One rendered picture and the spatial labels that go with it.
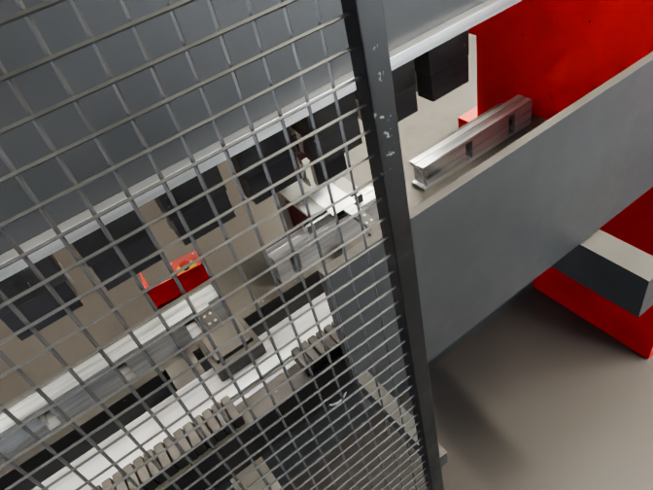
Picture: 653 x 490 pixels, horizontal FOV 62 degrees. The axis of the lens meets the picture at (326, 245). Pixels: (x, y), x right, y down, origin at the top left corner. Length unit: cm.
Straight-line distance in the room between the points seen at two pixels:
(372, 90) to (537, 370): 201
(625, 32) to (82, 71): 141
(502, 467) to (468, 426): 19
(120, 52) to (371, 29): 57
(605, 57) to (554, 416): 126
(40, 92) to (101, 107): 9
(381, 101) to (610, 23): 140
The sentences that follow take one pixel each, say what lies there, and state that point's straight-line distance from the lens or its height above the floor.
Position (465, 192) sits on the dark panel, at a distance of 105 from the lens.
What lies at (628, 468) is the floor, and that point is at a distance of 223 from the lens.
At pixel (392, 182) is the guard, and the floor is 167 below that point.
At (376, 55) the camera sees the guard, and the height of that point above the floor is 179.
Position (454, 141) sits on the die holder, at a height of 97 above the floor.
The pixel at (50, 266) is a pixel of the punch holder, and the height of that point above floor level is 130.
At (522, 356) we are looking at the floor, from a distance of 241.
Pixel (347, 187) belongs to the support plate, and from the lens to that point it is 163.
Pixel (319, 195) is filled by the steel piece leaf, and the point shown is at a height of 100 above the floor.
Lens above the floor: 197
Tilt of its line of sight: 42 degrees down
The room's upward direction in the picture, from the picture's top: 15 degrees counter-clockwise
